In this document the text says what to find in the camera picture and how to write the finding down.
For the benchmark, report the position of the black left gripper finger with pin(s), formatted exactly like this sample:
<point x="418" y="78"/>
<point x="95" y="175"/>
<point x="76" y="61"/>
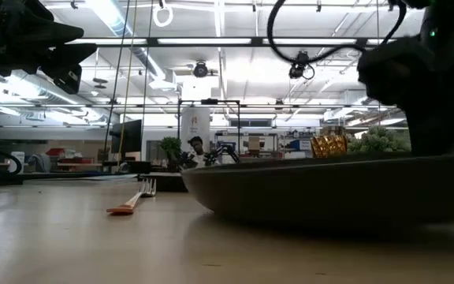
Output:
<point x="77" y="53"/>
<point x="63" y="33"/>

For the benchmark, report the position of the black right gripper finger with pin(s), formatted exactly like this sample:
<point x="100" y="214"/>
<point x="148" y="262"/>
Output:
<point x="434" y="134"/>

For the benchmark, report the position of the dark round plate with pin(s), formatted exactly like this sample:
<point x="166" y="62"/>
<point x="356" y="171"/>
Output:
<point x="329" y="189"/>

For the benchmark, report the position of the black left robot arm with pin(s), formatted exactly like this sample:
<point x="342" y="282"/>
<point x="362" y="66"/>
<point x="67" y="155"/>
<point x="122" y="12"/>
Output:
<point x="2" y="35"/>

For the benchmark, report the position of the background black robot arm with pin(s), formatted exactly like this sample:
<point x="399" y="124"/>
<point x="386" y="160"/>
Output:
<point x="223" y="153"/>

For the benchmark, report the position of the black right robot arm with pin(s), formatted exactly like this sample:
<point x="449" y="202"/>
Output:
<point x="453" y="19"/>

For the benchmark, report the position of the shiny gold cup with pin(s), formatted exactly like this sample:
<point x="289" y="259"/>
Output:
<point x="328" y="146"/>

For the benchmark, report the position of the black rectangular tray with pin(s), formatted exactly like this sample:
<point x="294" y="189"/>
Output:
<point x="164" y="182"/>

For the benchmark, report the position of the bushy green plant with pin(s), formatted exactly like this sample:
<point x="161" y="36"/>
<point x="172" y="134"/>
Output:
<point x="376" y="140"/>

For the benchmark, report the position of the black computer monitor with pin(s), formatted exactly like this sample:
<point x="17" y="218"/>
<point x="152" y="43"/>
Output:
<point x="126" y="138"/>

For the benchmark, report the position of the grey cloth heap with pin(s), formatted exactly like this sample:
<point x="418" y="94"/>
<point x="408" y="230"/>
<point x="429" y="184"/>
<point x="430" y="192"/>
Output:
<point x="39" y="162"/>

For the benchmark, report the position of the white bucket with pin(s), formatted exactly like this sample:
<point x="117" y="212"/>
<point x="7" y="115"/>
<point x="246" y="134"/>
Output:
<point x="17" y="161"/>

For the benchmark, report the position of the round black ceiling fixture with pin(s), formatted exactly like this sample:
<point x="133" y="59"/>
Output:
<point x="200" y="69"/>

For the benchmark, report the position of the small green potted plant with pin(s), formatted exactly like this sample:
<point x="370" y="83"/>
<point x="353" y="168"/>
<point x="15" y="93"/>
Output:
<point x="170" y="146"/>

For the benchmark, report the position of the white pillar with logo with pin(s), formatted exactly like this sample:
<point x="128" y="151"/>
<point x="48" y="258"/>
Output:
<point x="195" y="126"/>

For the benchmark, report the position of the person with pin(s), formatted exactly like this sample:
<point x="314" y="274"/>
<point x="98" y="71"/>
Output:
<point x="197" y="152"/>

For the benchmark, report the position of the black overhead camera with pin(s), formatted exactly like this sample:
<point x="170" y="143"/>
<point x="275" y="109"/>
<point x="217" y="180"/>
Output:
<point x="298" y="65"/>

